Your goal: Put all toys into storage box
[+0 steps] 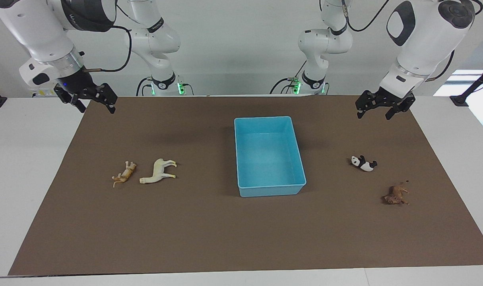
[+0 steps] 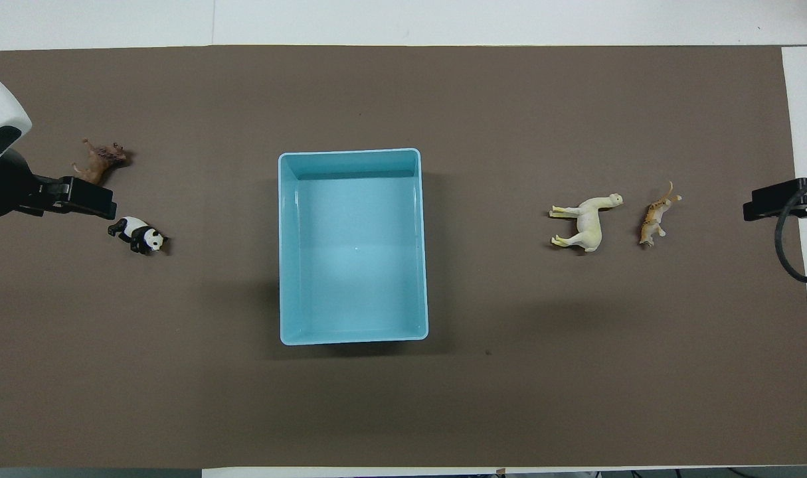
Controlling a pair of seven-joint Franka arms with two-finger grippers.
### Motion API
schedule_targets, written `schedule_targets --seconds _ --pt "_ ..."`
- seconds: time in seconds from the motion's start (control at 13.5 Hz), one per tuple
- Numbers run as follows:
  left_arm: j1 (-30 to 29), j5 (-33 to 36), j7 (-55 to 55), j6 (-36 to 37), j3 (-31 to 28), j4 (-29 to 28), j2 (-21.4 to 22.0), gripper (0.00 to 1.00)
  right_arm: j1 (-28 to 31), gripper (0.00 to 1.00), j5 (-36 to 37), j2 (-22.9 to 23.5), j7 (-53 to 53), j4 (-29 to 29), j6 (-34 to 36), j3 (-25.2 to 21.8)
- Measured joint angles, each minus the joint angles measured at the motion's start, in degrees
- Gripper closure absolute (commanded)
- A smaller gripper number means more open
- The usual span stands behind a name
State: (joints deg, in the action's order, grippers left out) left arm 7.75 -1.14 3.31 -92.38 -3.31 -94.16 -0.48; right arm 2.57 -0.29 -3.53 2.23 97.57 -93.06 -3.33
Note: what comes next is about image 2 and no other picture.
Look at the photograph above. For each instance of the light blue storage box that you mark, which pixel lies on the light blue storage box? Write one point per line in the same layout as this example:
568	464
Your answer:
353	265

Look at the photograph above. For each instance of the brown lion toy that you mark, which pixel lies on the brown lion toy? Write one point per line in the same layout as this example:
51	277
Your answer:
101	162

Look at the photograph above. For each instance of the cream llama toy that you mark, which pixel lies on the cream llama toy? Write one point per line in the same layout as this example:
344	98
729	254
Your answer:
589	222

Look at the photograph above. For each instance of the orange striped tiger toy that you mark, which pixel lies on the orange striped tiger toy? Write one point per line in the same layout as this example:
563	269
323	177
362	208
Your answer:
654	218

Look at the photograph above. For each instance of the brown table mat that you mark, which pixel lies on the brown table mat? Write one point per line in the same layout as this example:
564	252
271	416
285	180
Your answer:
509	398

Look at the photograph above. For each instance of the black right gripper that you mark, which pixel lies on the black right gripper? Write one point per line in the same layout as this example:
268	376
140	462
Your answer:
772	202

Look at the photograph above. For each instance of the black and white panda toy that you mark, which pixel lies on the black and white panda toy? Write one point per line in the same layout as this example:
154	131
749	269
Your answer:
137	234

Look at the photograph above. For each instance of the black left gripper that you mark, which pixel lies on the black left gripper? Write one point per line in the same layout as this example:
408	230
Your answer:
84	198

